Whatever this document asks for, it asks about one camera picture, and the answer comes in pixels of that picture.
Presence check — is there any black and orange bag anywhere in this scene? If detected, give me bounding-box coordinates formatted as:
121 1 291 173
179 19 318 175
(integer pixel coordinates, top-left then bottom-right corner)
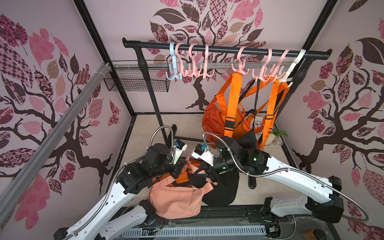
172 160 240 207

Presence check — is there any aluminium profile bar left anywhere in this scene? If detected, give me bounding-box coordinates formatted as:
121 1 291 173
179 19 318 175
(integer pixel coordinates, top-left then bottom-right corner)
1 63 111 224

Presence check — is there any white patterned plate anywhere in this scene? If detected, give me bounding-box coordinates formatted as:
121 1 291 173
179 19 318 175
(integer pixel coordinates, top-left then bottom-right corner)
253 115 265 133

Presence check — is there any orange flat bag underneath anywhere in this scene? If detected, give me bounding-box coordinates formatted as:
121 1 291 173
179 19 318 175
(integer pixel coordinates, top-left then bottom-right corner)
153 172 189 188

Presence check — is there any bright orange waist bag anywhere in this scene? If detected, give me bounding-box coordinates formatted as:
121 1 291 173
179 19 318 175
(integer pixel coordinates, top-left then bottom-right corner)
238 77 290 150

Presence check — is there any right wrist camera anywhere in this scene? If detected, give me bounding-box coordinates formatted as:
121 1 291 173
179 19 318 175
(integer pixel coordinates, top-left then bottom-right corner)
192 144 215 167

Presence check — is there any aluminium profile bar back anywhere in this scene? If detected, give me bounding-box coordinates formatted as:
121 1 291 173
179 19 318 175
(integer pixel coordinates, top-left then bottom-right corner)
112 61 292 70

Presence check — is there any black wire basket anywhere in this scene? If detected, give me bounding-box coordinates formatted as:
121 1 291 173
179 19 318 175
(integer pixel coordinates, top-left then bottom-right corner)
104 63 170 93

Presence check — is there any aluminium profile bar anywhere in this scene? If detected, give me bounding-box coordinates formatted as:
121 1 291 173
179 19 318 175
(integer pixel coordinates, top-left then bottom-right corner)
112 61 292 70
1 63 111 224

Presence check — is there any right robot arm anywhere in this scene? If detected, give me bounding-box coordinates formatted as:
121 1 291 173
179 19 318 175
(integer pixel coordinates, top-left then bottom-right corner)
193 137 344 223

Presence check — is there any white slotted cable duct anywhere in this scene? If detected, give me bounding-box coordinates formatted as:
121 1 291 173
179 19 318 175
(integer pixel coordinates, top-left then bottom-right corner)
121 226 267 239

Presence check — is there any right flexible metal conduit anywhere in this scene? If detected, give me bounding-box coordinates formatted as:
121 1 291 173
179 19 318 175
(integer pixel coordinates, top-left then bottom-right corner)
202 132 371 223

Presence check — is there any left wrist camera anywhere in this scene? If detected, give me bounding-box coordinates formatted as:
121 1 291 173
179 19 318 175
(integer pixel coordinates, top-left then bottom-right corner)
173 140 188 165

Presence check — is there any small black sling bag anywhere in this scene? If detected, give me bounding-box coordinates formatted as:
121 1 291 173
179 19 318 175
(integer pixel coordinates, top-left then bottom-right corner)
238 79 261 149

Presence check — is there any black clothes rack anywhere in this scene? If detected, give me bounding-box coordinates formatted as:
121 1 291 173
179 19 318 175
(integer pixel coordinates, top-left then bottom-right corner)
122 38 332 143

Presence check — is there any white multi-hook hanger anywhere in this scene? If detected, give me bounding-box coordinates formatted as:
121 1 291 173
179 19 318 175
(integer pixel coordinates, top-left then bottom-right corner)
279 49 307 83

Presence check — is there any pink multi-hook hanger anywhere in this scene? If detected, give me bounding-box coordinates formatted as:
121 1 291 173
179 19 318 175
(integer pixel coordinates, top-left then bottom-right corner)
269 49 290 80
252 49 273 82
175 43 189 81
186 44 202 78
202 44 214 79
232 46 249 75

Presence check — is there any brown bottle right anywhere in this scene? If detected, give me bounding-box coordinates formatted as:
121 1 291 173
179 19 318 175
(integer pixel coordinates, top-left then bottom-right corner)
301 229 327 240

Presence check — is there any left flexible metal conduit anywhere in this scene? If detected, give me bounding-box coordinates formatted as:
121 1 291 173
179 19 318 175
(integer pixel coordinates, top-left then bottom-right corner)
61 125 178 240

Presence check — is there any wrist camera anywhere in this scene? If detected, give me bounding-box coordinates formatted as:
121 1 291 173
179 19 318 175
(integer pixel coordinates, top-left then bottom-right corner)
192 144 215 167
173 140 188 165

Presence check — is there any light blue multi-hook hanger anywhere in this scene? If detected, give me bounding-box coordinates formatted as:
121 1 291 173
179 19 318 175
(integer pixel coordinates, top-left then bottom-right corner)
166 42 183 81

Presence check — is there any toy white radish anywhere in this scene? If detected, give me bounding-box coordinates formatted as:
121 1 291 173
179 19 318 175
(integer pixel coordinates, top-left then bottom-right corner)
266 129 288 146

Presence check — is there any flexible metal conduit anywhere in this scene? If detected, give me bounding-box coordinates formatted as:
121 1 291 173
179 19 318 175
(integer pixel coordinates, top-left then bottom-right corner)
61 125 178 240
202 132 371 223

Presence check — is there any dark orange backpack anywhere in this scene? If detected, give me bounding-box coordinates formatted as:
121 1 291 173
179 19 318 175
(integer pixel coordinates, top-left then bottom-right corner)
202 73 244 140

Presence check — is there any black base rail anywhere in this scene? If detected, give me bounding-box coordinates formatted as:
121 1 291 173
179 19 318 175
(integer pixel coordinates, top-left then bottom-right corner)
143 203 334 227

